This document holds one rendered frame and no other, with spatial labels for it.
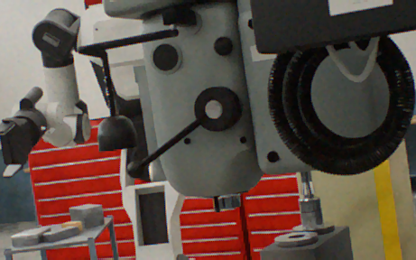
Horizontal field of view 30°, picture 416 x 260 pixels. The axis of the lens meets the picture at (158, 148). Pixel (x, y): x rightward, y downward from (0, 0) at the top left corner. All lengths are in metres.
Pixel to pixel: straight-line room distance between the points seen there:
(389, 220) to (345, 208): 0.17
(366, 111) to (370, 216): 1.93
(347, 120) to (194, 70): 0.26
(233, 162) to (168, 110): 0.14
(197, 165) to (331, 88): 0.26
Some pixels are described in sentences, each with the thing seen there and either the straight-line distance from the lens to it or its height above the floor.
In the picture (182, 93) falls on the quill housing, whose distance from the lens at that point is 1.27.
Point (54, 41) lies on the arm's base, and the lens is 2.15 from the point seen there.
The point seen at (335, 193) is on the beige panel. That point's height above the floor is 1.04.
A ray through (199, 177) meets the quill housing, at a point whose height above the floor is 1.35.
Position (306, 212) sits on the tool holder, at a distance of 1.71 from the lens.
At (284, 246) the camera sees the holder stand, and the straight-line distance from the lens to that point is 1.61.
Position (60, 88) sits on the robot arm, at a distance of 2.20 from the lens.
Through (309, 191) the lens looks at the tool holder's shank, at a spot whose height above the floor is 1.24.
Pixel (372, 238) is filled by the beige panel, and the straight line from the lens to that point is 3.10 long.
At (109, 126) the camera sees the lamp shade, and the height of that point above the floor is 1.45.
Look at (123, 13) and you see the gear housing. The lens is 1.30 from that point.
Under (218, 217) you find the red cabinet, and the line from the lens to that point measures 6.34.
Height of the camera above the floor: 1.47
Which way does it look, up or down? 3 degrees down
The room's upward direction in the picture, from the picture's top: 9 degrees counter-clockwise
